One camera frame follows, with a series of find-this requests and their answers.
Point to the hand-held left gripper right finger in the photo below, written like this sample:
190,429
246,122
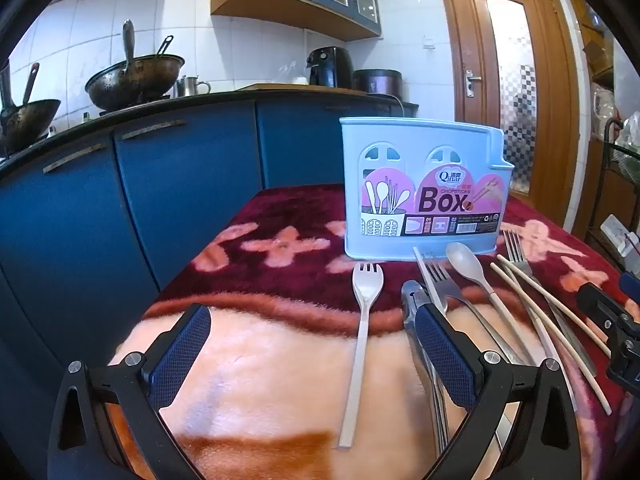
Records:
445,355

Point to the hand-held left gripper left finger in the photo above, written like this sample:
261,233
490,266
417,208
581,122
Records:
182,355

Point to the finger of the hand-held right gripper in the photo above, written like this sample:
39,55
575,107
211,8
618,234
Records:
631,285
600,305

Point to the metal knife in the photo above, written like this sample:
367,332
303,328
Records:
412,292

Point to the white plastic fork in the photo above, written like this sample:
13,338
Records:
367,282

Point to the light blue utensil box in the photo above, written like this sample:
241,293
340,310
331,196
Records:
425,160

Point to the white power strip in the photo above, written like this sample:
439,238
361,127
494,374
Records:
617,232

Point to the red and peach printed blanket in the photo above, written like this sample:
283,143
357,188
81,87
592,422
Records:
280,340

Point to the wooden shelf unit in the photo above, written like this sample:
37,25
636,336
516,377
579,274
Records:
595,175

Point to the wooden door with glass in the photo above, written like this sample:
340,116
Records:
465,150

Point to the black countertop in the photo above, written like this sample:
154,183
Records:
165,107

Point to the metal kettle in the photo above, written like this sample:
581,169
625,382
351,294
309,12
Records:
189,86

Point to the large dark wok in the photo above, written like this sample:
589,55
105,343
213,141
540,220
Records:
135,80

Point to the small dark wok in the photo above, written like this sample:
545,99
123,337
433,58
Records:
27,120

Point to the dark rice cooker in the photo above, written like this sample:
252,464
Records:
377,81

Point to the wooden cutting board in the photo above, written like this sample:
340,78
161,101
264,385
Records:
280,86

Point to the metal spatula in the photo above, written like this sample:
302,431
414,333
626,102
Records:
164,46

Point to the black air fryer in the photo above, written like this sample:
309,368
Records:
330,67

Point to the white wall switch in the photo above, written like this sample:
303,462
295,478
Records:
429,43

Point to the blue wall cabinet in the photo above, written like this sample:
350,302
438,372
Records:
295,5

